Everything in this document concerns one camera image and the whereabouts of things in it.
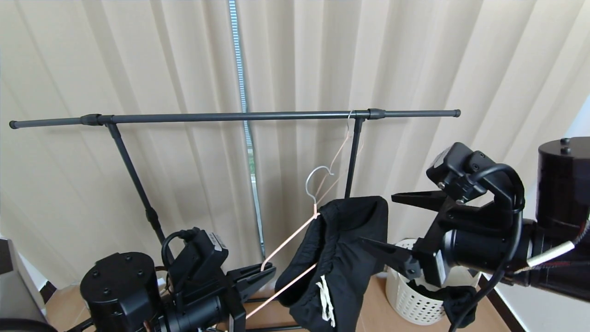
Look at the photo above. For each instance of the white laundry basket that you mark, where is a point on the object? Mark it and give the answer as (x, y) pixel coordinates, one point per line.
(405, 299)

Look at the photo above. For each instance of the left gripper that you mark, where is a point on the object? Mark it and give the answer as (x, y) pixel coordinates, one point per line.
(207, 316)

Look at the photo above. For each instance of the beige curtain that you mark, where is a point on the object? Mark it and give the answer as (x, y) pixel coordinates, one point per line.
(138, 55)

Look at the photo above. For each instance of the black garment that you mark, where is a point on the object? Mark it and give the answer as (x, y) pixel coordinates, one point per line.
(461, 304)

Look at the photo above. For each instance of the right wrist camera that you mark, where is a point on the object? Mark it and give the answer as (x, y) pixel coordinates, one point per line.
(456, 170)

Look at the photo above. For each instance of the black clothes rack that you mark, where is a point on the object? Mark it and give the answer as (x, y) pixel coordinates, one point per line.
(230, 116)

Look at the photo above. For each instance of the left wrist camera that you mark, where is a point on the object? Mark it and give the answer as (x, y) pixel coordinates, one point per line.
(203, 258)

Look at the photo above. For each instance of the black shorts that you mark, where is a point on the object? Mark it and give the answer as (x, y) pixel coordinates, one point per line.
(336, 258)

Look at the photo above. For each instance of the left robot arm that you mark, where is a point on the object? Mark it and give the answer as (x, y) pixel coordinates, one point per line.
(120, 286)

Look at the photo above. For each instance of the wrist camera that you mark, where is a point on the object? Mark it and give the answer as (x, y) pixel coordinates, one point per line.
(203, 258)
(456, 170)

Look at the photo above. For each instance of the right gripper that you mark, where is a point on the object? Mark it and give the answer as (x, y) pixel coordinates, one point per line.
(474, 251)

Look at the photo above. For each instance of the pink clothes hanger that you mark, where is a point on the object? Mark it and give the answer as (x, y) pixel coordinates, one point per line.
(343, 144)
(307, 183)

